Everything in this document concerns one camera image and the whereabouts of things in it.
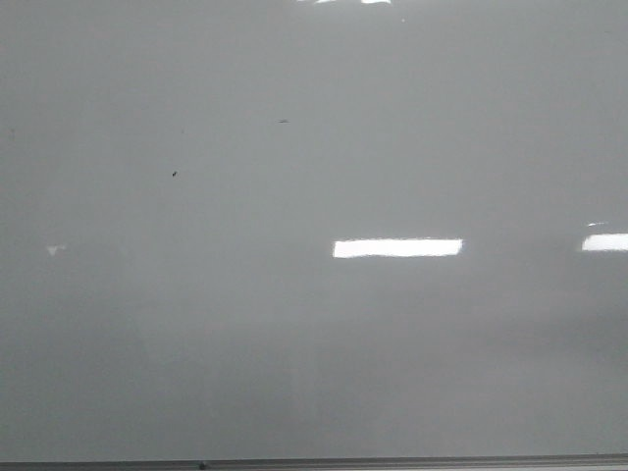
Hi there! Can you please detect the grey aluminium whiteboard frame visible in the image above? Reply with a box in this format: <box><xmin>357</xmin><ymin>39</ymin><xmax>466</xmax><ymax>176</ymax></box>
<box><xmin>1</xmin><ymin>453</ymin><xmax>627</xmax><ymax>470</ymax></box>

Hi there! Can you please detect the white glossy whiteboard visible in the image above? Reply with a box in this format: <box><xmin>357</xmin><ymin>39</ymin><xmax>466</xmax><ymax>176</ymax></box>
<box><xmin>1</xmin><ymin>1</ymin><xmax>627</xmax><ymax>461</ymax></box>

